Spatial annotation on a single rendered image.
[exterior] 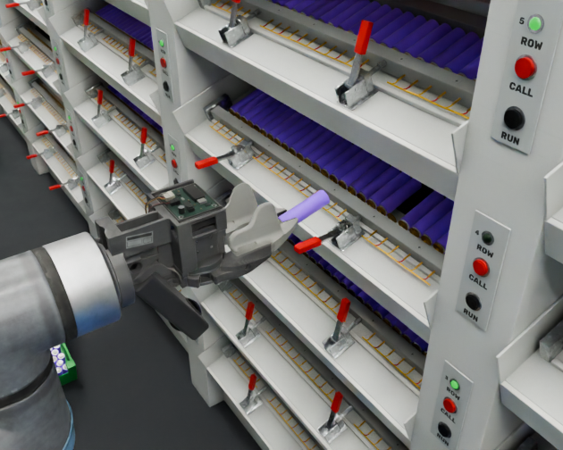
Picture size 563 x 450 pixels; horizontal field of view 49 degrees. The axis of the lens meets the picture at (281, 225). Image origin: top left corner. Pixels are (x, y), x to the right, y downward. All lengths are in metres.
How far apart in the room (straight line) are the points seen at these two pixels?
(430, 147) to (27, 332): 0.41
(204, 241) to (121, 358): 1.15
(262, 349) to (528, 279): 0.72
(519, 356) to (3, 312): 0.48
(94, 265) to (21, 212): 1.87
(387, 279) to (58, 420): 0.40
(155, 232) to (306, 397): 0.62
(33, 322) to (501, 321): 0.43
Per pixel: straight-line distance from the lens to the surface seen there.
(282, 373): 1.18
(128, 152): 1.52
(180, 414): 1.59
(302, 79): 0.80
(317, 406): 1.13
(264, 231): 0.65
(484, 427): 0.74
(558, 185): 0.55
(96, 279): 0.57
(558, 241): 0.57
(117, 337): 1.81
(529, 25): 0.53
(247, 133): 1.03
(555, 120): 0.54
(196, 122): 1.14
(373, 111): 0.71
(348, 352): 0.95
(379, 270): 0.79
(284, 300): 1.03
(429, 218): 0.80
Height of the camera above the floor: 1.21
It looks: 34 degrees down
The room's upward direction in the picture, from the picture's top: straight up
